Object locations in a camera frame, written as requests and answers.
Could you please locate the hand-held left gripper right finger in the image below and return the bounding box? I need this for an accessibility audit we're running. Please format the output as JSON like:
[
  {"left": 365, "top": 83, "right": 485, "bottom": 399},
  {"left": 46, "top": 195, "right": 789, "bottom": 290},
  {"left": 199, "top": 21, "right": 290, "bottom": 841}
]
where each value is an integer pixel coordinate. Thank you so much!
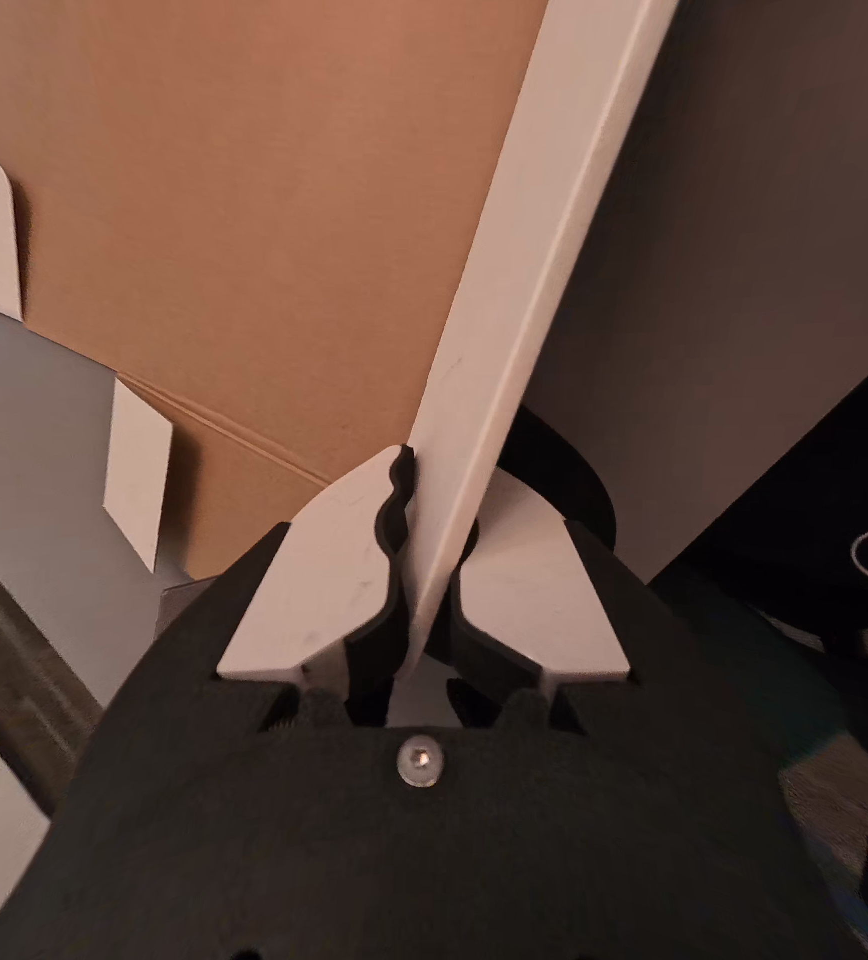
[{"left": 445, "top": 468, "right": 633, "bottom": 708}]

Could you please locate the white and brown cardboard box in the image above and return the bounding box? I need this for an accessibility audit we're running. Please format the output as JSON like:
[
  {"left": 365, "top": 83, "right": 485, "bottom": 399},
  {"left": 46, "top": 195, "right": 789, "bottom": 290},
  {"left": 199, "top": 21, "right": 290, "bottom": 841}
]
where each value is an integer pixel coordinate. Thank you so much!
[{"left": 0, "top": 0, "right": 682, "bottom": 680}]

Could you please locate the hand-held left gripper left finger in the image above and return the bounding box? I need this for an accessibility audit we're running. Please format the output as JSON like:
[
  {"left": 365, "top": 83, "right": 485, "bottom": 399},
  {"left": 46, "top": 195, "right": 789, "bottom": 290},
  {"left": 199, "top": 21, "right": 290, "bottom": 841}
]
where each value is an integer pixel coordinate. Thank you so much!
[{"left": 216, "top": 444, "right": 418, "bottom": 706}]

